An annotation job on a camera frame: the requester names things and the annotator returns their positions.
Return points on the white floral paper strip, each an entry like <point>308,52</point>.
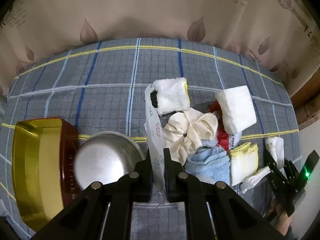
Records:
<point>156,130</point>

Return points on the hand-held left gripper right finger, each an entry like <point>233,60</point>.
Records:
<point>167,180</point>

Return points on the light blue towel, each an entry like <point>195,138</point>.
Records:
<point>208,165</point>

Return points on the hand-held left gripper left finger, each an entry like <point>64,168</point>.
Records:
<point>149,177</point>

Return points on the fluffy white towel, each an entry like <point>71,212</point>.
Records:
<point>172,95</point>

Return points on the beige leaf print curtain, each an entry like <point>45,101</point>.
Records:
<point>125,10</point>

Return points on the person's right hand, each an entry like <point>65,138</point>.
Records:
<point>283,223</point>

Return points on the cream satin cloth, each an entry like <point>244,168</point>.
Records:
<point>185,132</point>

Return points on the gold and red tin box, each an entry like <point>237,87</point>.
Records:
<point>37,167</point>

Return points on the white towel with yellow border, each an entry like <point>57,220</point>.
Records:
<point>243,162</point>

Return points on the steel bowl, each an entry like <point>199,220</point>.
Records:
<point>107,157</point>

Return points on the white sponge block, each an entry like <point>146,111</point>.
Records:
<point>237,110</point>

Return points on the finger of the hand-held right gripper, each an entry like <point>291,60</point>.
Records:
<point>292,175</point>
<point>275,175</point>

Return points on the wooden door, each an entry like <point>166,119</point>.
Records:
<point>310,100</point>

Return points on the grey plaid blanket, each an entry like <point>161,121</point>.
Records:
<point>100,92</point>

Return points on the white rolled cloth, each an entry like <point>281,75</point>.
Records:
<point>275,147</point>

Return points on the red and white cloth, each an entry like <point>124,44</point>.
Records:
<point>222,137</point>

